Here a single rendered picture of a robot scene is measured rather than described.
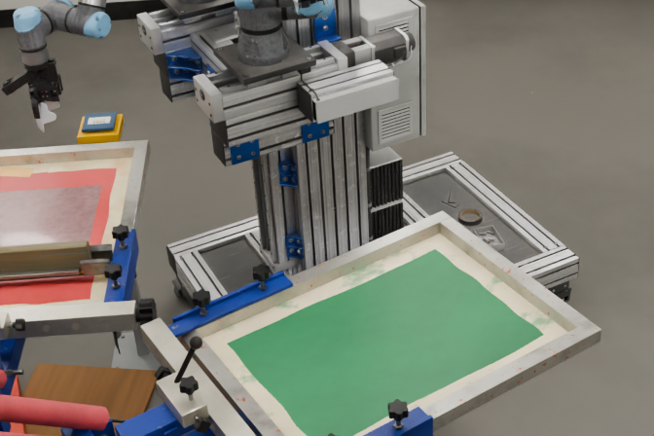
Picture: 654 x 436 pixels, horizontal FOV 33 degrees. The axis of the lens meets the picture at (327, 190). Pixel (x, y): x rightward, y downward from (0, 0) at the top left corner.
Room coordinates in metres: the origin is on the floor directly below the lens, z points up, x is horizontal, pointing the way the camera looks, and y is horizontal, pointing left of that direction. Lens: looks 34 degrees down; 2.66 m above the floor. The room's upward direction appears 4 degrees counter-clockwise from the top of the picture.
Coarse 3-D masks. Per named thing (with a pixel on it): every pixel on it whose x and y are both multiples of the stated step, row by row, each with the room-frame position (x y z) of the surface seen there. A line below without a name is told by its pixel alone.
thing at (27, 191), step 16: (0, 176) 2.72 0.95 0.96; (32, 176) 2.71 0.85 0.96; (0, 192) 2.64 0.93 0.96; (16, 192) 2.64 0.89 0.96; (32, 192) 2.63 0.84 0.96; (0, 208) 2.56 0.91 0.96; (16, 208) 2.55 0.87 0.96; (32, 208) 2.55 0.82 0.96; (0, 224) 2.48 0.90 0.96; (16, 224) 2.47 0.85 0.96; (0, 240) 2.40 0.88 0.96; (16, 240) 2.40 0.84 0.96; (0, 288) 2.19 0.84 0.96; (0, 304) 2.13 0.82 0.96
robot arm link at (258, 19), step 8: (272, 8) 2.75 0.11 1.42; (280, 8) 2.75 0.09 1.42; (240, 16) 2.78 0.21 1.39; (248, 16) 2.76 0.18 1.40; (256, 16) 2.75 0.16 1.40; (264, 16) 2.75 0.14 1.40; (272, 16) 2.75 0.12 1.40; (280, 16) 2.75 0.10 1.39; (240, 24) 2.79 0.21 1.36; (248, 24) 2.76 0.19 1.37; (256, 24) 2.75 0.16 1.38; (264, 24) 2.75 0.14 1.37; (272, 24) 2.76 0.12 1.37
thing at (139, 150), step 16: (96, 144) 2.81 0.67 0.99; (112, 144) 2.81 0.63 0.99; (128, 144) 2.80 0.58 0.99; (144, 144) 2.80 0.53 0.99; (0, 160) 2.78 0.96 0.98; (16, 160) 2.78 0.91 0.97; (32, 160) 2.78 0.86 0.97; (48, 160) 2.78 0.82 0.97; (64, 160) 2.78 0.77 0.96; (80, 160) 2.78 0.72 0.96; (144, 160) 2.71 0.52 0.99; (144, 176) 2.66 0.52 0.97; (128, 192) 2.55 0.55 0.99; (128, 208) 2.46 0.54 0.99; (128, 224) 2.39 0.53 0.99; (64, 304) 2.07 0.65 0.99; (80, 304) 2.07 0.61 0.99
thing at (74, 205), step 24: (96, 168) 2.73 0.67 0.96; (48, 192) 2.62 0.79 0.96; (72, 192) 2.62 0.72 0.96; (96, 192) 2.61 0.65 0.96; (48, 216) 2.50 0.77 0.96; (72, 216) 2.49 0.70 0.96; (96, 216) 2.49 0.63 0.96; (48, 240) 2.39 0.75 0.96; (72, 240) 2.38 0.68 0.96; (96, 240) 2.37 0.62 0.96; (24, 288) 2.19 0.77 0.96; (48, 288) 2.18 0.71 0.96; (72, 288) 2.17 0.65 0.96
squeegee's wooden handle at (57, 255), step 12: (84, 240) 2.23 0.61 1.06; (0, 252) 2.21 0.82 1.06; (12, 252) 2.21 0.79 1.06; (24, 252) 2.20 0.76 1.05; (36, 252) 2.20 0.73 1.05; (48, 252) 2.20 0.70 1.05; (60, 252) 2.21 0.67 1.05; (72, 252) 2.21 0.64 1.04; (84, 252) 2.21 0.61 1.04; (0, 264) 2.20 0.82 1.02; (12, 264) 2.20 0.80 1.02; (24, 264) 2.20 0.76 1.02; (36, 264) 2.20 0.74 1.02; (48, 264) 2.20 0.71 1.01; (60, 264) 2.21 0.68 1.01; (72, 264) 2.21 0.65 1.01
